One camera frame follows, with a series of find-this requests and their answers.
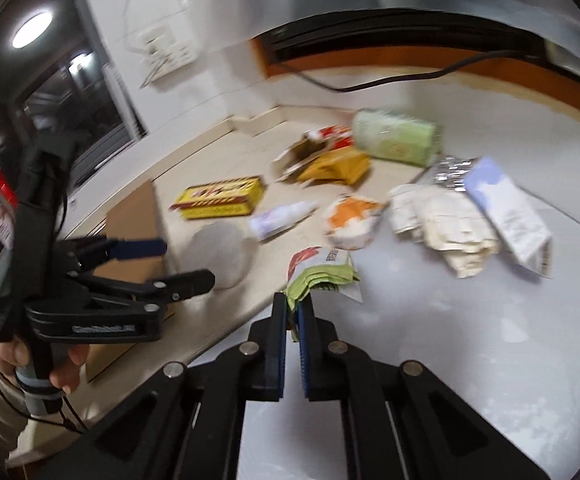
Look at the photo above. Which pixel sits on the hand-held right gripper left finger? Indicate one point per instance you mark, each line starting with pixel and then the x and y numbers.
pixel 280 345

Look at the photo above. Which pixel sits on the pale green canister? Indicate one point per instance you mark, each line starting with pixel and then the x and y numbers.
pixel 395 135

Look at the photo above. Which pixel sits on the green red snack packet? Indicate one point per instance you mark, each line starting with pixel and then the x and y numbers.
pixel 320 272

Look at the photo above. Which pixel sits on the silver foil packet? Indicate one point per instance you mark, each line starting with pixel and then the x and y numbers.
pixel 450 172

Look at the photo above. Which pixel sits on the white wall switch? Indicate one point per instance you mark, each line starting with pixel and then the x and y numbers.
pixel 154 39

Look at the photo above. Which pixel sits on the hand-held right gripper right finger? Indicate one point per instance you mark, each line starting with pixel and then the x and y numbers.
pixel 306 355

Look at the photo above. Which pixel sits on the yellow red spice box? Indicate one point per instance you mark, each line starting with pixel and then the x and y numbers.
pixel 219 197

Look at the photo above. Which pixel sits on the white round disc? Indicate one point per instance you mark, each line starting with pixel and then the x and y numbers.
pixel 217 255

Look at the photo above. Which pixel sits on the person's left hand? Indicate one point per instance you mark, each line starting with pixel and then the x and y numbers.
pixel 4 355

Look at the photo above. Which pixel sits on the crumpled white paper bag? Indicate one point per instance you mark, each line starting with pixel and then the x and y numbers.
pixel 440 225

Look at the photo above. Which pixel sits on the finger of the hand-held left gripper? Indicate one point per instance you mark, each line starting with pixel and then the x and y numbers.
pixel 189 282
pixel 139 249

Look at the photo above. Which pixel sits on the white power strip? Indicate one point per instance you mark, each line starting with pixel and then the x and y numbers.
pixel 172 55

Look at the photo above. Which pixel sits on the window with grey frame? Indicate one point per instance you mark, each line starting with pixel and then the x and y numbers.
pixel 69 95

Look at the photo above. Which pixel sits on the brown white paper carton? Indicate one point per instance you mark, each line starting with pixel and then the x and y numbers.
pixel 295 157

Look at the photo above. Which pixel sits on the orange white food wrapper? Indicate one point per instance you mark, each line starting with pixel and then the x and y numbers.
pixel 352 222

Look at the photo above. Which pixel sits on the brown cardboard sheet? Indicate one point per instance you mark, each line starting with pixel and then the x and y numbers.
pixel 134 210

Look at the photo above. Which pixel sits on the orange wooden frame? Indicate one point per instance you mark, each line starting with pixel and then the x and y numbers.
pixel 276 66

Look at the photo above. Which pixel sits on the red bottle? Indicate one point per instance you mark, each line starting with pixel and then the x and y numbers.
pixel 3 185

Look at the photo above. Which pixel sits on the yellow snack bag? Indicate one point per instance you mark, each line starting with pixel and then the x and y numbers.
pixel 337 167

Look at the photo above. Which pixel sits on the small white plastic bottle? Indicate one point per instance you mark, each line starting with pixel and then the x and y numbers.
pixel 275 220

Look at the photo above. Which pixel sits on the white blue paper bag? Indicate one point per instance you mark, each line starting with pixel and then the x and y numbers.
pixel 510 210

